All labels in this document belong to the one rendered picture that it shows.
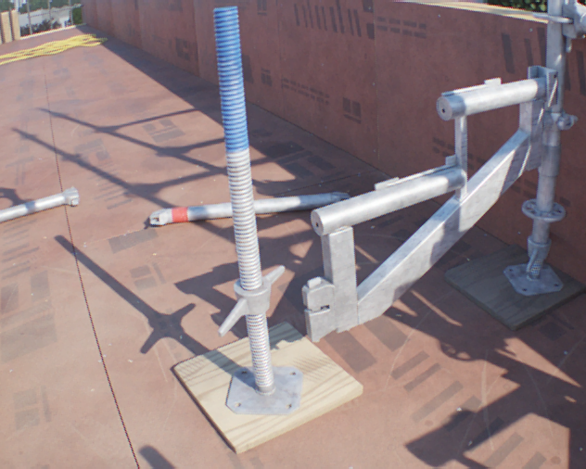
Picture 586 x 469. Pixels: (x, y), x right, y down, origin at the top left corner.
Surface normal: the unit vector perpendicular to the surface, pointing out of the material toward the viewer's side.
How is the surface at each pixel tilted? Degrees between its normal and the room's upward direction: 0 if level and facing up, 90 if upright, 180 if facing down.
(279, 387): 0
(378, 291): 90
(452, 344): 0
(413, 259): 90
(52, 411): 0
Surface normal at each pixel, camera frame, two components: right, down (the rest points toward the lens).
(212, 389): -0.06, -0.90
